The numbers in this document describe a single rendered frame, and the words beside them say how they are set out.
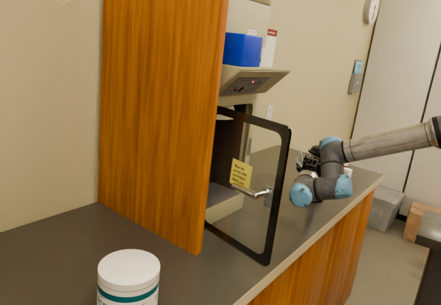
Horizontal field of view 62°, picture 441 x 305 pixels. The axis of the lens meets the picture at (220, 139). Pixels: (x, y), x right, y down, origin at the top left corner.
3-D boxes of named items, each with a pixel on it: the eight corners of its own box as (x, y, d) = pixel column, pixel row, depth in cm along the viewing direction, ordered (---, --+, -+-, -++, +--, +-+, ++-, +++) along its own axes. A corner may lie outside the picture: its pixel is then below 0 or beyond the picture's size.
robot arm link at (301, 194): (315, 208, 116) (290, 210, 120) (321, 193, 126) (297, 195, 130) (310, 185, 115) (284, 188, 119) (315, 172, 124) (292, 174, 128)
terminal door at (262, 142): (197, 222, 121) (210, 103, 111) (269, 268, 100) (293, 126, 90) (196, 223, 120) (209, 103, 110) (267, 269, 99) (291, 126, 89)
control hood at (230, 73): (204, 96, 110) (207, 61, 107) (259, 92, 135) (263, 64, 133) (235, 102, 104) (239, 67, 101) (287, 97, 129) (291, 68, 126)
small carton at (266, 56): (250, 64, 121) (252, 46, 120) (261, 65, 124) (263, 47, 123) (260, 66, 117) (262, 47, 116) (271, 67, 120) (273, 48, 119)
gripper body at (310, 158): (325, 156, 138) (321, 168, 128) (322, 176, 141) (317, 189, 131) (306, 151, 141) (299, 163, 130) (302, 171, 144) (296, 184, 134)
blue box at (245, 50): (213, 62, 108) (216, 31, 106) (232, 63, 116) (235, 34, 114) (241, 66, 103) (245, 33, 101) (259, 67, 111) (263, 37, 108)
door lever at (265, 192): (243, 185, 103) (244, 177, 102) (269, 199, 97) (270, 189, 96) (229, 189, 99) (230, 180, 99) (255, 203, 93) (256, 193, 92)
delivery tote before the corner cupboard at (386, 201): (326, 213, 378) (333, 182, 369) (341, 202, 410) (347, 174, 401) (387, 236, 342) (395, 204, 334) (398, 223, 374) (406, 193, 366)
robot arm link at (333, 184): (346, 159, 117) (312, 164, 122) (348, 191, 111) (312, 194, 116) (352, 171, 122) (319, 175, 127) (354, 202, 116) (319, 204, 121)
